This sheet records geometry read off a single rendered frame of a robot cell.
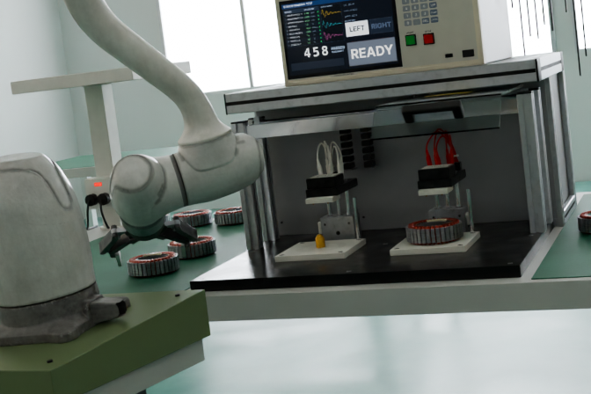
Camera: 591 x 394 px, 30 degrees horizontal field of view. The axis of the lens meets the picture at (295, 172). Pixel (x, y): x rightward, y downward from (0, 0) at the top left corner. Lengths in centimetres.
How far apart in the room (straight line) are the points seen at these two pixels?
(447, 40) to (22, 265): 104
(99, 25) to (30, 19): 764
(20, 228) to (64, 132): 819
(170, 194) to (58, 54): 793
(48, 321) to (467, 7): 108
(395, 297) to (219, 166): 40
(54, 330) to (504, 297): 76
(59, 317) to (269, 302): 50
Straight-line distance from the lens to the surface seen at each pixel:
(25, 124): 937
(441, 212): 233
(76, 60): 995
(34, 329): 170
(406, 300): 198
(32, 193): 168
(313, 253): 222
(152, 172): 198
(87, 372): 159
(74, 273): 170
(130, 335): 165
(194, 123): 203
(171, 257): 239
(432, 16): 230
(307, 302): 204
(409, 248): 216
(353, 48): 235
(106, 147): 324
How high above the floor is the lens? 117
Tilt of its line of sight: 6 degrees down
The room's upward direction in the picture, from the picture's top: 7 degrees counter-clockwise
